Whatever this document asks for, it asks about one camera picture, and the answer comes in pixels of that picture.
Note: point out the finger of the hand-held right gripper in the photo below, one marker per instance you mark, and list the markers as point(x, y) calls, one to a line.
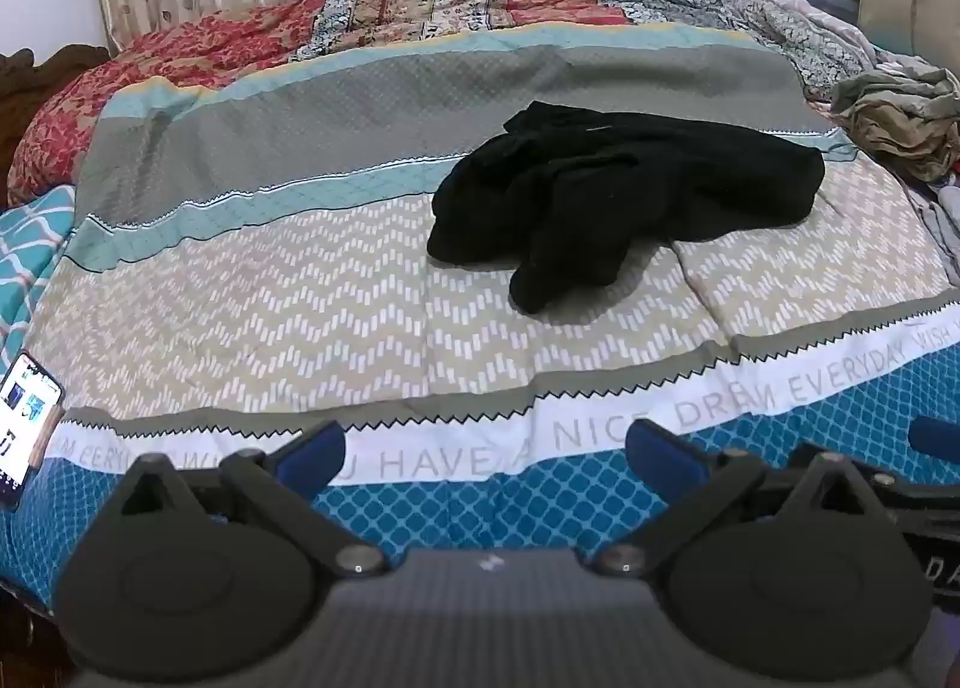
point(937, 436)

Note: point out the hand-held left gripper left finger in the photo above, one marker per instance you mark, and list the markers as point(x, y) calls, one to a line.
point(311, 452)

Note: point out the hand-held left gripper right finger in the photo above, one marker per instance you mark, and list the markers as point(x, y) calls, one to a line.
point(660, 452)

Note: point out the black pants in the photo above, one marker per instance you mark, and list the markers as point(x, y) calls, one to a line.
point(600, 193)

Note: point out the striped zigzag bedsheet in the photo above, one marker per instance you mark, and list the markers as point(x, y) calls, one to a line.
point(300, 283)

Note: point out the grey cloth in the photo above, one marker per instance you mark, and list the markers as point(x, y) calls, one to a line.
point(941, 223)

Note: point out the smartphone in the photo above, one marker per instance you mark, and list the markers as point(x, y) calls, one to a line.
point(26, 425)

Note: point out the crumpled olive garment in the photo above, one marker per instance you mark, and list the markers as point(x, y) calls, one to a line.
point(900, 118)

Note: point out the teal white lattice cloth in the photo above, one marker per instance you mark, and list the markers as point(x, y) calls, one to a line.
point(30, 245)

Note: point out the red floral patchwork quilt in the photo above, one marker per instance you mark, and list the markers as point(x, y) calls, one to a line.
point(187, 65)

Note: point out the grey patterned blanket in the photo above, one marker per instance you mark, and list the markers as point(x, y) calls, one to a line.
point(810, 35)

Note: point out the dark brown cloth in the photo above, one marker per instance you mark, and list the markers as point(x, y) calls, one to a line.
point(37, 88)

